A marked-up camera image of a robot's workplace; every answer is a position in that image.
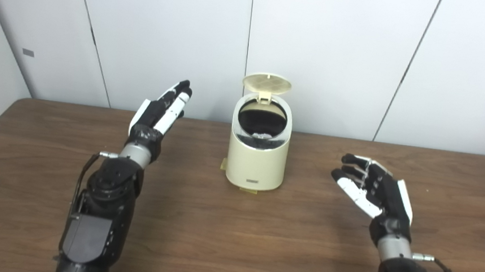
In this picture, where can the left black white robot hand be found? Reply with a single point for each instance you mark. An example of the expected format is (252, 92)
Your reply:
(154, 117)

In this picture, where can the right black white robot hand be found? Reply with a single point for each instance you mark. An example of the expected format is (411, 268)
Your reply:
(387, 196)

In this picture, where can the white paper ball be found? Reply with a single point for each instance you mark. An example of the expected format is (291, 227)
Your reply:
(263, 135)

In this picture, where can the cream round bin lid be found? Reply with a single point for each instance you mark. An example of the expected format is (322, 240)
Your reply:
(267, 83)

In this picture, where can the cream-colored desktop bin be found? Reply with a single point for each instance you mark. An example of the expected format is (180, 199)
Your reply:
(257, 164)

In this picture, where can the small yellow tape piece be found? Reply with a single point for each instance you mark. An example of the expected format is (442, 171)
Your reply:
(223, 164)

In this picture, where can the wide yellow tape piece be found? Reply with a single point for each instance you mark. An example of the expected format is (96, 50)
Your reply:
(248, 190)

